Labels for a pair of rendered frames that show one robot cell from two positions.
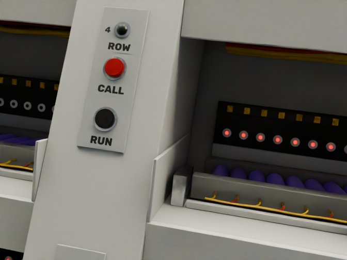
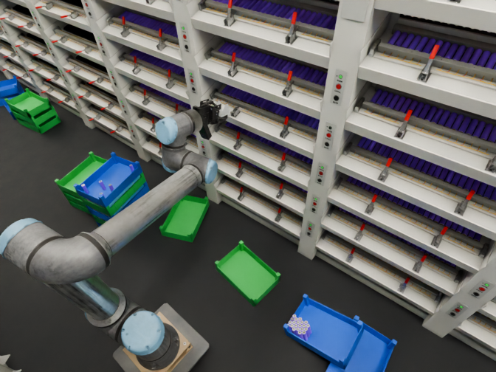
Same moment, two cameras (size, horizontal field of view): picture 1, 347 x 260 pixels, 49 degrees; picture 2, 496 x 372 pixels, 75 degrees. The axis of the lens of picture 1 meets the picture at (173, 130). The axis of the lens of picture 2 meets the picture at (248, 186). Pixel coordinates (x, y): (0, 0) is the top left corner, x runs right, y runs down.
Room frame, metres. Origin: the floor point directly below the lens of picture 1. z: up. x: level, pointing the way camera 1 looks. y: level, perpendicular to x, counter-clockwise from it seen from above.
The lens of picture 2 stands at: (-0.66, -0.13, 1.63)
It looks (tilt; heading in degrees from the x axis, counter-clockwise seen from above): 47 degrees down; 29
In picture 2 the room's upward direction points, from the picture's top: 2 degrees counter-clockwise
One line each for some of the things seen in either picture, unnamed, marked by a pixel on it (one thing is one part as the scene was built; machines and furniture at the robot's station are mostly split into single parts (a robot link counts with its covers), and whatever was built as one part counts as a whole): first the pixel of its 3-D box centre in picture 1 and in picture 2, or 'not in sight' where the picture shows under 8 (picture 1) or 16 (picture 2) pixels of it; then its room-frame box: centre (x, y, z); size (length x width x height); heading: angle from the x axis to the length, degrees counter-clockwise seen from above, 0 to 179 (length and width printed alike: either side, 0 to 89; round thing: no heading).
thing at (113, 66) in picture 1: (115, 68); not in sight; (0.31, 0.06, 0.87); 0.02 x 0.01 x 0.02; 80
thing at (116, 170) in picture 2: not in sight; (109, 178); (0.07, 1.16, 0.36); 0.30 x 0.20 x 0.08; 0
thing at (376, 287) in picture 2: not in sight; (266, 211); (0.48, 0.38, 0.03); 2.19 x 0.16 x 0.05; 80
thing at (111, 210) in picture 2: not in sight; (114, 187); (0.07, 1.16, 0.28); 0.30 x 0.20 x 0.08; 0
